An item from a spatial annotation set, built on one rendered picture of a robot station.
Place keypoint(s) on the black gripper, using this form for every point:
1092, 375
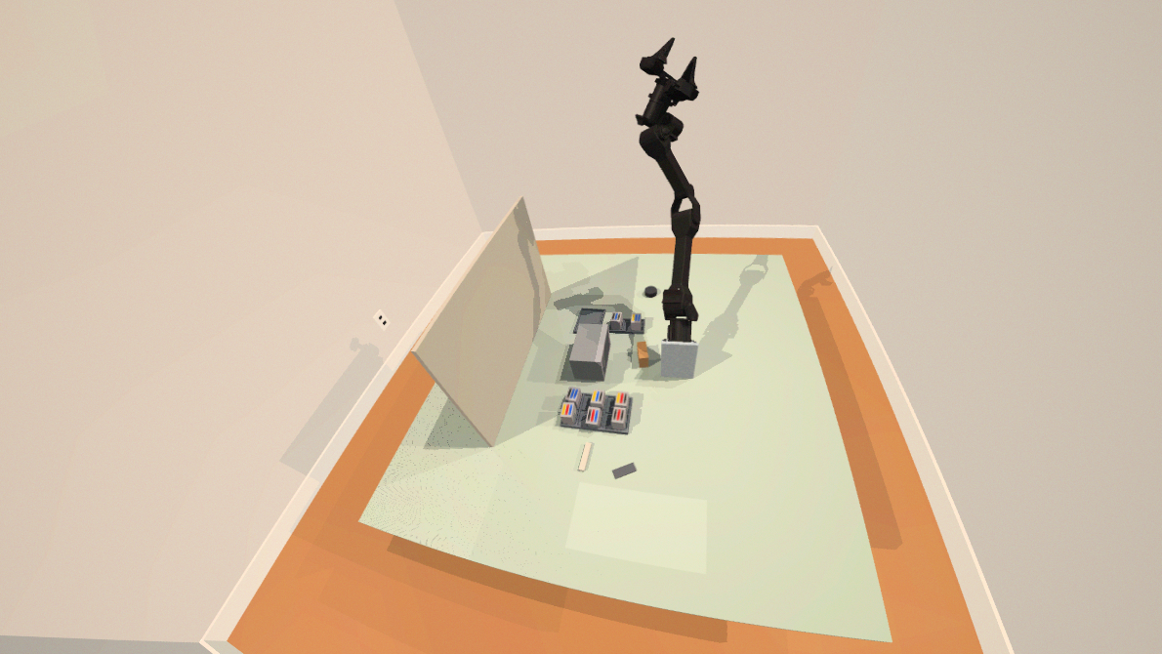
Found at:
654, 66

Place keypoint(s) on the beige flat panel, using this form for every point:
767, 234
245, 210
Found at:
476, 345

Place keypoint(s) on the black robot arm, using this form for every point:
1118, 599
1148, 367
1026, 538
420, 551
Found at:
664, 128

